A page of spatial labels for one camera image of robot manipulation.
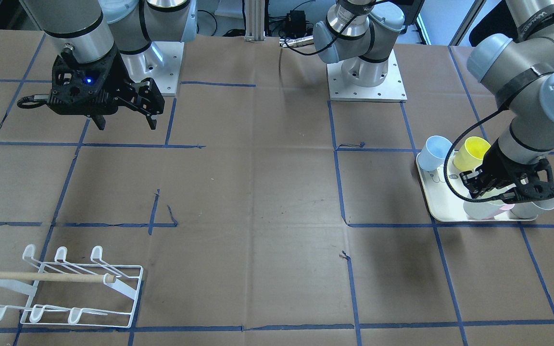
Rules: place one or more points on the yellow plastic cup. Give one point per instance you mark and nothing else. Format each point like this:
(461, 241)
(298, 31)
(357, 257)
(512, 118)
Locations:
(471, 154)

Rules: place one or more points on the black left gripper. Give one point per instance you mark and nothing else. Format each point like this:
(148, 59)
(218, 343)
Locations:
(504, 164)

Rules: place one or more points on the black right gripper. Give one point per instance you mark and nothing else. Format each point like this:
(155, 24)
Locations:
(122, 80)

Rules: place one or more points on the pink plastic cup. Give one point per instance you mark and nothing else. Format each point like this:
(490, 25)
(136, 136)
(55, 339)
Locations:
(505, 207)

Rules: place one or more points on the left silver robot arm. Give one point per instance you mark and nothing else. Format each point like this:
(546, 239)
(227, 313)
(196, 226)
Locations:
(519, 73)

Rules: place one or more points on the white wire cup rack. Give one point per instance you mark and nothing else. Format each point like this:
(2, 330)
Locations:
(68, 304)

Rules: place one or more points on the aluminium frame post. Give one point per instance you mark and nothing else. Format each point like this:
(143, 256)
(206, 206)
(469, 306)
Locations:
(254, 18)

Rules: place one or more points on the pale green white cup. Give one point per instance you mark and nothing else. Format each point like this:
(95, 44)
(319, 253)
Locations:
(483, 210)

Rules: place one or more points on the grey plastic cup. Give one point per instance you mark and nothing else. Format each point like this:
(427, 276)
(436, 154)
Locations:
(530, 210)

